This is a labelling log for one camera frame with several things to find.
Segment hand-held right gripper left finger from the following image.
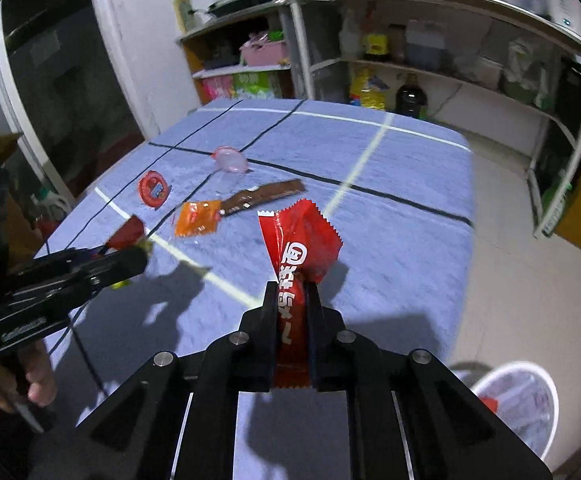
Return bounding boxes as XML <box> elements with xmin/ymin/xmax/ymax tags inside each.
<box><xmin>45</xmin><ymin>281</ymin><xmax>278</xmax><ymax>480</ymax></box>

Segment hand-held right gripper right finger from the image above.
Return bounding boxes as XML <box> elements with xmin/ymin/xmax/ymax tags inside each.
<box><xmin>306</xmin><ymin>281</ymin><xmax>553</xmax><ymax>480</ymax></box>

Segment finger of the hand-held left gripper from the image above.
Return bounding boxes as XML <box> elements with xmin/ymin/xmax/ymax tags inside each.
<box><xmin>35</xmin><ymin>246</ymin><xmax>114</xmax><ymax>273</ymax></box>
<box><xmin>70</xmin><ymin>246</ymin><xmax>150</xmax><ymax>293</ymax></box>

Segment small red sachet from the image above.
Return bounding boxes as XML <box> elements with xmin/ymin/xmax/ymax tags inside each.
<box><xmin>103</xmin><ymin>214</ymin><xmax>154</xmax><ymax>253</ymax></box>

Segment red noodle packet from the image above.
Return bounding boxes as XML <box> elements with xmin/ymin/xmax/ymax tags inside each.
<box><xmin>258</xmin><ymin>199</ymin><xmax>344</xmax><ymax>389</ymax></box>

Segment white bin with liner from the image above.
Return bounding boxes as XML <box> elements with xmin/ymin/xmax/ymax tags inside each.
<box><xmin>470</xmin><ymin>361</ymin><xmax>560</xmax><ymax>471</ymax></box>

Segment person's left hand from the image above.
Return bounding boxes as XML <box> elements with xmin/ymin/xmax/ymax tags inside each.
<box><xmin>0</xmin><ymin>345</ymin><xmax>58</xmax><ymax>411</ymax></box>

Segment white detergent bottle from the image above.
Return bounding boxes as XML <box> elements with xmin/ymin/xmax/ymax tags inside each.
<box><xmin>30</xmin><ymin>190</ymin><xmax>74</xmax><ymax>223</ymax></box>

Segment red round container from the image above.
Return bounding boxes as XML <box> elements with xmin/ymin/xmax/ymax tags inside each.
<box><xmin>137</xmin><ymin>170</ymin><xmax>172</xmax><ymax>210</ymax></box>

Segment blue checked tablecloth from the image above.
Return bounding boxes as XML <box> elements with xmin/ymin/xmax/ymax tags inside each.
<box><xmin>35</xmin><ymin>99</ymin><xmax>475</xmax><ymax>480</ymax></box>

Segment orange sachet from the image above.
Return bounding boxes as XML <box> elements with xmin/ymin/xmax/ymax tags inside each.
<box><xmin>174</xmin><ymin>200</ymin><xmax>222</xmax><ymax>237</ymax></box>

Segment long brown wrapper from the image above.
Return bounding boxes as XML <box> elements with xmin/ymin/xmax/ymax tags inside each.
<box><xmin>219</xmin><ymin>178</ymin><xmax>306</xmax><ymax>218</ymax></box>

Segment small pink plastic cup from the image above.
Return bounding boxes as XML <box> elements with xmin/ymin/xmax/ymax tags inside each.
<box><xmin>212</xmin><ymin>146</ymin><xmax>250</xmax><ymax>175</ymax></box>

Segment pink printed box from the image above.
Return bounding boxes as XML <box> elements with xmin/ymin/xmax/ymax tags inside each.
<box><xmin>203</xmin><ymin>76</ymin><xmax>236</xmax><ymax>101</ymax></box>

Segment low wooden shelf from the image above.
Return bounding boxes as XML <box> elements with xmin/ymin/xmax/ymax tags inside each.
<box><xmin>178</xmin><ymin>2</ymin><xmax>301</xmax><ymax>106</ymax></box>

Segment green printed box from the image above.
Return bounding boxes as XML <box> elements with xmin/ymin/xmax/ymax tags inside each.
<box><xmin>233</xmin><ymin>71</ymin><xmax>278</xmax><ymax>100</ymax></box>

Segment yellow oil bottle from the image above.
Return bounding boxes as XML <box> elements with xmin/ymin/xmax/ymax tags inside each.
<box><xmin>349</xmin><ymin>67</ymin><xmax>388</xmax><ymax>111</ymax></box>

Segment large dark bottle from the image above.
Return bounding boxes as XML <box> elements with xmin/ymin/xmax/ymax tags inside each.
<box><xmin>395</xmin><ymin>72</ymin><xmax>428</xmax><ymax>120</ymax></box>

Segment pink plastic basket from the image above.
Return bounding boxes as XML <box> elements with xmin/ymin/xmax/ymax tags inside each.
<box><xmin>240</xmin><ymin>40</ymin><xmax>291</xmax><ymax>67</ymax></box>

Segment yellow power strip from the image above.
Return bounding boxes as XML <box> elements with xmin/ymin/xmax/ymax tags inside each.
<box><xmin>173</xmin><ymin>0</ymin><xmax>196</xmax><ymax>33</ymax></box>

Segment black induction cooker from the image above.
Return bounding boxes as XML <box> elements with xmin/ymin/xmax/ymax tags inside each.
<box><xmin>206</xmin><ymin>0</ymin><xmax>284</xmax><ymax>18</ymax></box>

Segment soy sauce bottle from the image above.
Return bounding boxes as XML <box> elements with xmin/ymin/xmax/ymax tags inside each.
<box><xmin>363</xmin><ymin>10</ymin><xmax>391</xmax><ymax>63</ymax></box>

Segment white plastic bottle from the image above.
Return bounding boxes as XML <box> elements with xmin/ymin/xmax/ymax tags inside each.
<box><xmin>339</xmin><ymin>10</ymin><xmax>366</xmax><ymax>61</ymax></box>

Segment brown jar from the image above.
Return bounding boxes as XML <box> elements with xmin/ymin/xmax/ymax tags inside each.
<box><xmin>387</xmin><ymin>24</ymin><xmax>406</xmax><ymax>63</ymax></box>

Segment grey plastic jug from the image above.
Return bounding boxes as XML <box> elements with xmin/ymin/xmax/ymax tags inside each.
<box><xmin>404</xmin><ymin>20</ymin><xmax>446</xmax><ymax>72</ymax></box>

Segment white tub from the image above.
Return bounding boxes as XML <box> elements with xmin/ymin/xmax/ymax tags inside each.
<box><xmin>473</xmin><ymin>57</ymin><xmax>503</xmax><ymax>91</ymax></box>

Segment bunched plastic bags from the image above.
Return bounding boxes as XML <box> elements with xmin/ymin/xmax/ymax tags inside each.
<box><xmin>503</xmin><ymin>37</ymin><xmax>546</xmax><ymax>106</ymax></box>

